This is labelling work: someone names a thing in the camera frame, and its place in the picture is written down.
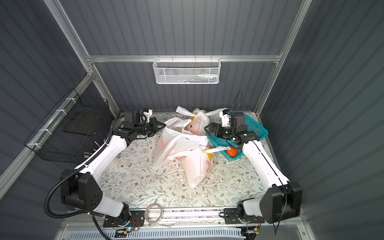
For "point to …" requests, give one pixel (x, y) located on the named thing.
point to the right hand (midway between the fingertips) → (213, 129)
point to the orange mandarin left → (232, 152)
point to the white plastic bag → (173, 140)
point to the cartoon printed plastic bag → (199, 124)
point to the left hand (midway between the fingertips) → (168, 125)
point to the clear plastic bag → (197, 163)
